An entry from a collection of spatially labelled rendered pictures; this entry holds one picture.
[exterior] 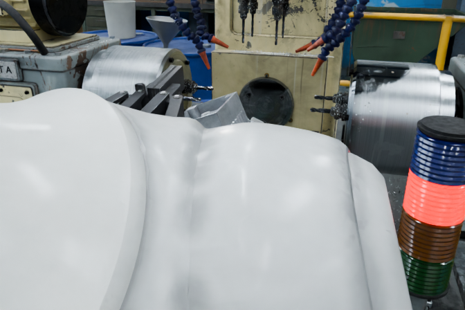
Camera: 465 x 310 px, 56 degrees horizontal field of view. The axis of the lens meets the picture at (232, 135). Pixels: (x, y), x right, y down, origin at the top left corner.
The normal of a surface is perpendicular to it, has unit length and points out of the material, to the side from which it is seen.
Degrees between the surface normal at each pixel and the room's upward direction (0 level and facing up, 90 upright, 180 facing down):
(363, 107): 65
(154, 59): 28
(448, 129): 0
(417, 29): 90
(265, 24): 90
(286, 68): 90
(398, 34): 90
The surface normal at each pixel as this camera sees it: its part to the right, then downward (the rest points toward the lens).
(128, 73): -0.19, -0.31
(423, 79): -0.13, -0.60
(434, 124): 0.00, -0.93
